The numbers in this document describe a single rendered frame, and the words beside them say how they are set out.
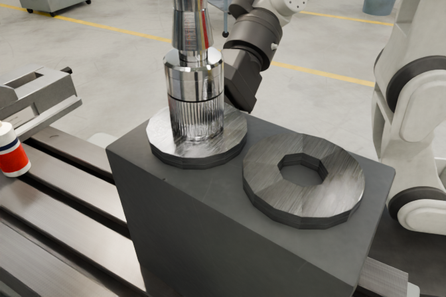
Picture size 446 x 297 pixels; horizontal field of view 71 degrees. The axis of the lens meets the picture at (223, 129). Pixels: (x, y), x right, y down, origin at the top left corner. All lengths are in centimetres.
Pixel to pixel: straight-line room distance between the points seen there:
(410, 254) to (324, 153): 77
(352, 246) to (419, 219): 72
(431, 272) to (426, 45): 57
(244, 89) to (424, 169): 52
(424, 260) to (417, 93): 49
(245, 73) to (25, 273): 40
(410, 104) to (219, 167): 50
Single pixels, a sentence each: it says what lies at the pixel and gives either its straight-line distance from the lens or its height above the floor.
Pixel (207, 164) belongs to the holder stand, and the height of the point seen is 115.
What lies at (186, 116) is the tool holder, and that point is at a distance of 25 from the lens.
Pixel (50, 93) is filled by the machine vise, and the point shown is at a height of 101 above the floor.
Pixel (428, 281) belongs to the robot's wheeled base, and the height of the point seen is 57.
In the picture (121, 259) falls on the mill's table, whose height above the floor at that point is 96.
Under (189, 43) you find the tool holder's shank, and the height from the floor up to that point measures 124.
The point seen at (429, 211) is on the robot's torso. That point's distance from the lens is 92.
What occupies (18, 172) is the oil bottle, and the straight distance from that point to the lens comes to 60.
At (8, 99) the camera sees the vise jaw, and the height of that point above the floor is 104.
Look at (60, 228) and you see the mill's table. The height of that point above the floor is 96.
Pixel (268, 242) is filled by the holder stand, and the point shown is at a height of 114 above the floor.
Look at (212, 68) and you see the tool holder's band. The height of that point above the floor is 122.
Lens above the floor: 132
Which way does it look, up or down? 37 degrees down
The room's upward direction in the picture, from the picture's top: straight up
